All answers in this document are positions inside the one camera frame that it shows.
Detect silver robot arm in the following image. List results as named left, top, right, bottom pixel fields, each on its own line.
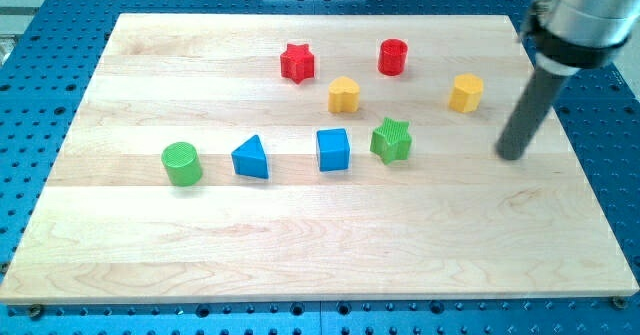
left=521, top=0, right=639, bottom=77

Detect blue cube block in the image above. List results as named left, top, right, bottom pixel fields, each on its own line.
left=316, top=128, right=350, bottom=172

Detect blue triangle block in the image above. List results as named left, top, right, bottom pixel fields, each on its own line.
left=231, top=135, right=269, bottom=179

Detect yellow heart block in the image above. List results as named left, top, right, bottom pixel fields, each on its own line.
left=328, top=76, right=360, bottom=113

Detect green star block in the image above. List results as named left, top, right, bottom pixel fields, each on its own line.
left=370, top=117, right=412, bottom=165

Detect red star block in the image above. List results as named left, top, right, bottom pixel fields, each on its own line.
left=280, top=43, right=315, bottom=84

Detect wooden board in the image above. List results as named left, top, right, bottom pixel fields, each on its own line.
left=1, top=13, right=638, bottom=305

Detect red cylinder block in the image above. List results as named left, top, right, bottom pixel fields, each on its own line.
left=377, top=38, right=408, bottom=76

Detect green cylinder block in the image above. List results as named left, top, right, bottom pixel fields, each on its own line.
left=161, top=142, right=203, bottom=187

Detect yellow hexagon block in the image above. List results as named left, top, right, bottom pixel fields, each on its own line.
left=449, top=73, right=484, bottom=113

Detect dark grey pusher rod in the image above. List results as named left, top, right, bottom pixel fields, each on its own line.
left=495, top=66, right=569, bottom=161

